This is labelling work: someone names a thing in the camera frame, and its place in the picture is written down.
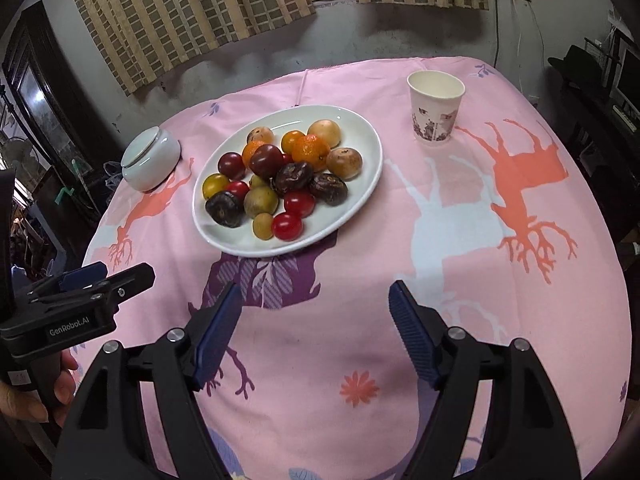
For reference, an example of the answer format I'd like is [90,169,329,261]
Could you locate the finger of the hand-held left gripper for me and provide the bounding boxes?
[30,262,156,313]
[27,263,109,297]

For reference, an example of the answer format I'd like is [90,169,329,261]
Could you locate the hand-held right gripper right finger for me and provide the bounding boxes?
[389,280,568,480]

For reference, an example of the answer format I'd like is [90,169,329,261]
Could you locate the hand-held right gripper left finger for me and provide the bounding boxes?
[59,282,244,480]

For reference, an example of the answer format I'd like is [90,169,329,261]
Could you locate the dark brown water chestnut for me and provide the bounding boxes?
[271,162,315,198]
[205,192,246,229]
[308,172,348,206]

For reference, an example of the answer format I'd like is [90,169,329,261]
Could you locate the yellow green tomato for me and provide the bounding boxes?
[202,173,232,200]

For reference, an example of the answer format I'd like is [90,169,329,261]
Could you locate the brown passion fruit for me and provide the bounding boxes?
[243,185,280,216]

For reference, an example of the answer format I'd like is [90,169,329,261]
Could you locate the white oval plate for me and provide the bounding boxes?
[192,105,385,258]

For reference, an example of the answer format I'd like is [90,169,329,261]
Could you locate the dark purple tomato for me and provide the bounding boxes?
[249,144,285,179]

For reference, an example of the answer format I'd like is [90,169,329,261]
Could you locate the large orange mandarin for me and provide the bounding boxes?
[291,135,332,172]

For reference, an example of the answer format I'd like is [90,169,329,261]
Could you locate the large yellow passion fruit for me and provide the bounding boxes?
[306,119,343,147]

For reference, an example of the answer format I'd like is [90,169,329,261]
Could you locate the person's left hand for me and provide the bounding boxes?
[0,347,79,428]

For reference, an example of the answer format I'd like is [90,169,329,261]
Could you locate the pink printed tablecloth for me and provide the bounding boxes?
[80,55,631,480]

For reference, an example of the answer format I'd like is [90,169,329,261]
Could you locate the clear plastic bag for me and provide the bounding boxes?
[102,160,126,186]

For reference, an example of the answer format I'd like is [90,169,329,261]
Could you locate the white lidded ceramic jar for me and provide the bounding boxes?
[120,126,181,192]

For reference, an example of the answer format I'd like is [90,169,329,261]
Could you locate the dark wooden cabinet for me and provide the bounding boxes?
[0,0,108,241]

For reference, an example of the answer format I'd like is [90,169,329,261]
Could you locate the printed paper cup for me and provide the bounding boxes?
[406,70,466,145]

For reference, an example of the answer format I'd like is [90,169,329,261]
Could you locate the wide checked curtain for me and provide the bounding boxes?
[62,0,317,97]

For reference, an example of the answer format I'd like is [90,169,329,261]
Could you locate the black hat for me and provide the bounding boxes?
[547,45,608,83]

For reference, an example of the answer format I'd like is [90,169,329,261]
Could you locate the computer monitor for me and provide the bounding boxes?
[607,42,640,111]

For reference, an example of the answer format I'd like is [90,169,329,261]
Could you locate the black hanging cable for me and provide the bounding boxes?
[491,0,502,68]

